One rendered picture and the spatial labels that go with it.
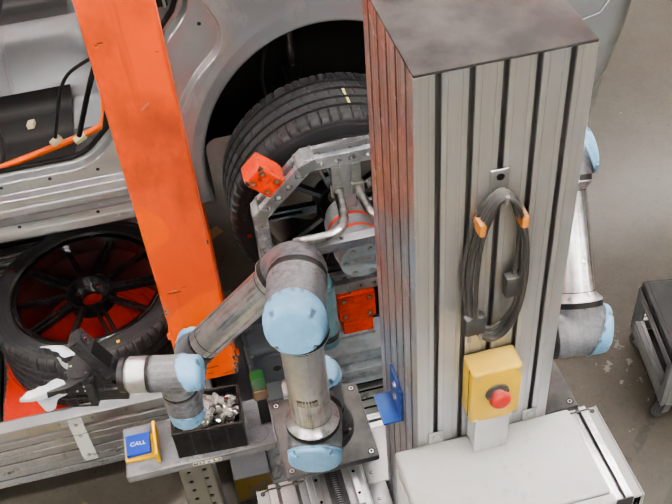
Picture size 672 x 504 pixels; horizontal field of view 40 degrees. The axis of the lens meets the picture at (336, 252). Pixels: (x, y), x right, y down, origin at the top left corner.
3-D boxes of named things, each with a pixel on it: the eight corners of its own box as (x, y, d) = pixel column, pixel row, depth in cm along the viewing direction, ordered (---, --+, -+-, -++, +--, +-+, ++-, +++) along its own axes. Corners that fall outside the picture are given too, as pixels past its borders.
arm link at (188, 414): (210, 390, 204) (201, 358, 197) (204, 433, 196) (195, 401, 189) (175, 391, 205) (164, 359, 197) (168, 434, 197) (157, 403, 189)
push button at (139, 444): (150, 435, 270) (148, 430, 269) (152, 455, 265) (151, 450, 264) (126, 440, 269) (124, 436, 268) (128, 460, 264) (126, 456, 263)
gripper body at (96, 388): (70, 408, 190) (128, 406, 189) (59, 377, 185) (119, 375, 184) (79, 381, 196) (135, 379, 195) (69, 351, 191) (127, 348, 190)
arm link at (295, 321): (344, 423, 213) (326, 252, 175) (344, 480, 202) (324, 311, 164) (292, 425, 213) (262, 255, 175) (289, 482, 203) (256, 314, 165)
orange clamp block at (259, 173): (280, 164, 258) (255, 150, 253) (286, 181, 253) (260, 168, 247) (265, 181, 261) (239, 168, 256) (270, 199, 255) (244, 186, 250)
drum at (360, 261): (369, 225, 280) (366, 189, 270) (388, 273, 265) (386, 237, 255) (323, 234, 278) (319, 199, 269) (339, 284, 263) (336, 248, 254)
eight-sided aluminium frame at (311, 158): (433, 259, 296) (434, 119, 258) (439, 273, 292) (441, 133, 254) (265, 295, 290) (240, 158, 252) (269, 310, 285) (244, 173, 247)
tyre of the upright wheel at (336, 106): (467, 115, 293) (290, 35, 259) (493, 160, 276) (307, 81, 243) (354, 260, 325) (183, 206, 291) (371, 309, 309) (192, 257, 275)
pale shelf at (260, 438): (267, 402, 280) (266, 395, 278) (278, 448, 268) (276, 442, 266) (124, 435, 275) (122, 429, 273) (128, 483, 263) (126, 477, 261)
